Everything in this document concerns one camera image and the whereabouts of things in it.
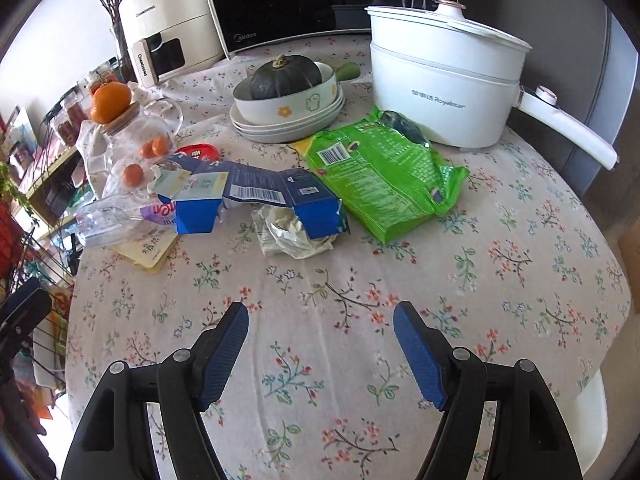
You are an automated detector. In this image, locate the white chair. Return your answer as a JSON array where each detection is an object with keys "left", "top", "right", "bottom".
[{"left": 559, "top": 370, "right": 608, "bottom": 474}]

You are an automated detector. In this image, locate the clear plastic water bottle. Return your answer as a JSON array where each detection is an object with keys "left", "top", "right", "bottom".
[{"left": 76, "top": 194, "right": 176, "bottom": 247}]

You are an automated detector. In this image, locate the yellow paper pouch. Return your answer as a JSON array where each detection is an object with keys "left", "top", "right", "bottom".
[{"left": 110, "top": 230, "right": 179, "bottom": 274}]

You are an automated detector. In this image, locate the glass jar with wooden lid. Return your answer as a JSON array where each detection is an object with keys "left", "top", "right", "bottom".
[{"left": 76, "top": 98, "right": 183, "bottom": 200}]

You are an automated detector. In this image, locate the blue white torn carton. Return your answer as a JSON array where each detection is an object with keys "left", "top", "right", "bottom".
[{"left": 149, "top": 153, "right": 348, "bottom": 240}]

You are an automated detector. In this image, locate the large orange fruit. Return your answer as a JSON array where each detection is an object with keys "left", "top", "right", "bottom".
[{"left": 90, "top": 81, "right": 131, "bottom": 125}]

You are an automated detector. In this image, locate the crumpled white paper wrapper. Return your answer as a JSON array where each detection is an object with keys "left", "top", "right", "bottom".
[{"left": 252, "top": 205, "right": 337, "bottom": 260}]

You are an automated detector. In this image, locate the floral tablecloth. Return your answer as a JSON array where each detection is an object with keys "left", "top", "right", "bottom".
[{"left": 64, "top": 32, "right": 633, "bottom": 480}]

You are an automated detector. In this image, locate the green snack bag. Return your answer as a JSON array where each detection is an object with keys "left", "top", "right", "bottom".
[{"left": 293, "top": 107, "right": 469, "bottom": 243}]

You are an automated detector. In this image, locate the cream air fryer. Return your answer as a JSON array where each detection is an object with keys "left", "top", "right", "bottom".
[{"left": 119, "top": 0, "right": 224, "bottom": 88}]

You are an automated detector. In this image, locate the white flower bowl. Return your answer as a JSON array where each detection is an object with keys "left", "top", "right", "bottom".
[{"left": 232, "top": 62, "right": 360, "bottom": 126}]

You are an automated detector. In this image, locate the dark green pumpkin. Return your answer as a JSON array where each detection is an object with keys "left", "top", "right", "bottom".
[{"left": 250, "top": 54, "right": 322, "bottom": 100}]

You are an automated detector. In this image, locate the white electric cooking pot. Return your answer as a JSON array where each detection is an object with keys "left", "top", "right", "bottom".
[{"left": 367, "top": 0, "right": 618, "bottom": 170}]

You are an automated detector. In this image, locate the black wire rack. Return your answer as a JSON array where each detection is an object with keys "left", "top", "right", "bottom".
[{"left": 1, "top": 214, "right": 73, "bottom": 392}]

